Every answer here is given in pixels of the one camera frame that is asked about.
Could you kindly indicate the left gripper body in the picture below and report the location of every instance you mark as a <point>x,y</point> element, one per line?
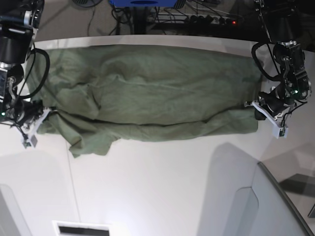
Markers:
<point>276,101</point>

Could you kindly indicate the blue box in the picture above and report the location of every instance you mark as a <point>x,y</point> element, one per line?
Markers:
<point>143,3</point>

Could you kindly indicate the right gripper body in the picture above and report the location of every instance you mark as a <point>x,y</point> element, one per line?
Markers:
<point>22,113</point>

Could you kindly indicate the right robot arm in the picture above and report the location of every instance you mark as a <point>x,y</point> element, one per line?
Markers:
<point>19,23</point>

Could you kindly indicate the white label plate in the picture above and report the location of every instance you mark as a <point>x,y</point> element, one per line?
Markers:
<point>64,228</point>

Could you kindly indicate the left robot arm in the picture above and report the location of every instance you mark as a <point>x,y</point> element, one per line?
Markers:
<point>281,20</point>

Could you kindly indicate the black power strip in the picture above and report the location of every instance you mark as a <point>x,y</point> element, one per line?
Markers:
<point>164,18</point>

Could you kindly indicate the green t-shirt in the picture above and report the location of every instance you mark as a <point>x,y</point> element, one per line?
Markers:
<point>147,93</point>

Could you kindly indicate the black table leg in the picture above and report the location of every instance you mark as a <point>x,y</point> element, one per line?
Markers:
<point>139,17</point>

